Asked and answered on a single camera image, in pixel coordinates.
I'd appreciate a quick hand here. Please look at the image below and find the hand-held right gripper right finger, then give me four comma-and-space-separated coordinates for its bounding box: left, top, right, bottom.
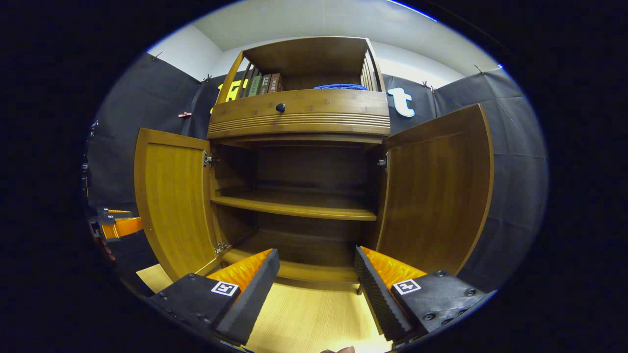
354, 246, 487, 344

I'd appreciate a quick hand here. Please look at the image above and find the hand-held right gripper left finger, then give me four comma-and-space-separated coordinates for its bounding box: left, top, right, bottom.
149, 248, 281, 346

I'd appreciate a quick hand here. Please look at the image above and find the wooden shoe cabinet door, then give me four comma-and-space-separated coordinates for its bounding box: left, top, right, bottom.
375, 103, 495, 276
134, 128, 221, 281

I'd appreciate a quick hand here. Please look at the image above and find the wooden double-door shoe cabinet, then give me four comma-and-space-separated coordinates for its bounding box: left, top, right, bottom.
206, 37, 392, 282

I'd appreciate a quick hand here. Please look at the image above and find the wooden cabinet drawer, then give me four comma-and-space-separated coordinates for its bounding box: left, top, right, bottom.
207, 89, 392, 139

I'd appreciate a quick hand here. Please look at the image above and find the black backdrop cloth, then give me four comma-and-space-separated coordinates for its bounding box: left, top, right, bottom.
86, 51, 549, 295

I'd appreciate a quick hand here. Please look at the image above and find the wooden inner shelf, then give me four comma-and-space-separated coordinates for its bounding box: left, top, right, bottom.
211, 194, 377, 221

